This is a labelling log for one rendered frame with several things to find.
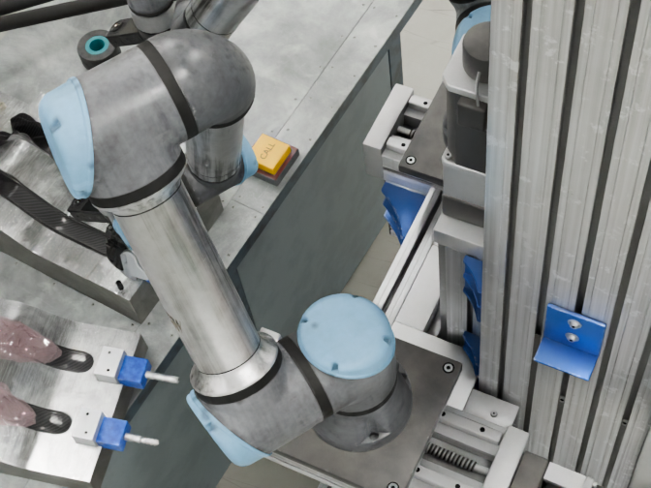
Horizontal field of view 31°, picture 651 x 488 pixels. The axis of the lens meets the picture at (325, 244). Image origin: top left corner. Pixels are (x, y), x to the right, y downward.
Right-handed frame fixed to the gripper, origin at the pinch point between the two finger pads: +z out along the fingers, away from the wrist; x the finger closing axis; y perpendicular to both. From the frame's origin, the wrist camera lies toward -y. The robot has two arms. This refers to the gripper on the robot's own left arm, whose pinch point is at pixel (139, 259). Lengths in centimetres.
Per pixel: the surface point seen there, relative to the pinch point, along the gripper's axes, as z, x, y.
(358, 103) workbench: 28, 62, 4
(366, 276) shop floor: 90, 55, 5
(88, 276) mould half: 1.6, -6.3, -6.7
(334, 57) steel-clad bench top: 10, 58, 2
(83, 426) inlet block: 2.3, -28.1, 8.3
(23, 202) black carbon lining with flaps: -0.2, -0.4, -24.6
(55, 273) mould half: 7.1, -6.8, -15.4
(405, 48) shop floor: 90, 123, -21
